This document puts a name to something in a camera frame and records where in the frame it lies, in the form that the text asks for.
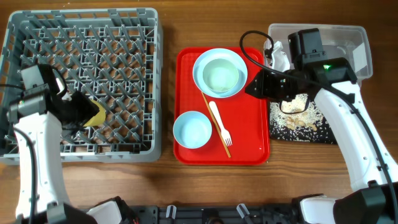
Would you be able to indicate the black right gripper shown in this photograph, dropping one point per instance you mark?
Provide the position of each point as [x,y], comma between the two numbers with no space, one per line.
[263,88]

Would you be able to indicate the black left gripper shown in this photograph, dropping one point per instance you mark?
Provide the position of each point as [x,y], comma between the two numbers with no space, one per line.
[90,109]

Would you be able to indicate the yellow plastic cup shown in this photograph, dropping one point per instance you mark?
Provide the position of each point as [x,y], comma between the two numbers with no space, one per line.
[99,118]

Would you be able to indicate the white napkin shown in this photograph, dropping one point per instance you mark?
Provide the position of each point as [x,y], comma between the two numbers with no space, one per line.
[280,61]

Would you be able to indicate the green bowl with rice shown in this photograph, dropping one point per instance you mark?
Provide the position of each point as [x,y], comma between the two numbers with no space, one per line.
[220,75]

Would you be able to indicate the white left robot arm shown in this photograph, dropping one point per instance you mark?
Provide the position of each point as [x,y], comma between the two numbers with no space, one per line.
[39,118]

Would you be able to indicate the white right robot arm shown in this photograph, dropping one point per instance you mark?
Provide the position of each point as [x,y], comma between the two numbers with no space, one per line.
[333,87]

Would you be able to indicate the grey plastic dishwasher rack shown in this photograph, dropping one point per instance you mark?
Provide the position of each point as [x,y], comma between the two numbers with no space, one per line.
[113,56]

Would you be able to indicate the rice and peanut scraps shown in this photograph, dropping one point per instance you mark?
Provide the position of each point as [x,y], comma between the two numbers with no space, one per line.
[295,119]

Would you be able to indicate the black tray bin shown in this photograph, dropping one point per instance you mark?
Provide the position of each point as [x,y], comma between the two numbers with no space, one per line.
[280,133]

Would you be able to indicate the clear plastic bin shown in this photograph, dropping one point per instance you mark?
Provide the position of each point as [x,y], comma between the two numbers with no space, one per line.
[350,42]

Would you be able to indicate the red plastic tray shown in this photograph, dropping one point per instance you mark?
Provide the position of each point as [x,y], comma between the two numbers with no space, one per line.
[245,117]

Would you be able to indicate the white plastic fork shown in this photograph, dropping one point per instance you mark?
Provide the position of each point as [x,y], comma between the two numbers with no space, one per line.
[224,132]

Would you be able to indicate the wooden chopstick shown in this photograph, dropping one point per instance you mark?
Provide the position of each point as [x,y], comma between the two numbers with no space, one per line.
[216,126]

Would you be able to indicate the light blue plate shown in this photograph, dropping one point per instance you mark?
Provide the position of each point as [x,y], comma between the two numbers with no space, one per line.
[216,53]

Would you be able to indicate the light blue bowl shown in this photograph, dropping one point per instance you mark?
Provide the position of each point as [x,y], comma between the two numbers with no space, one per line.
[192,129]

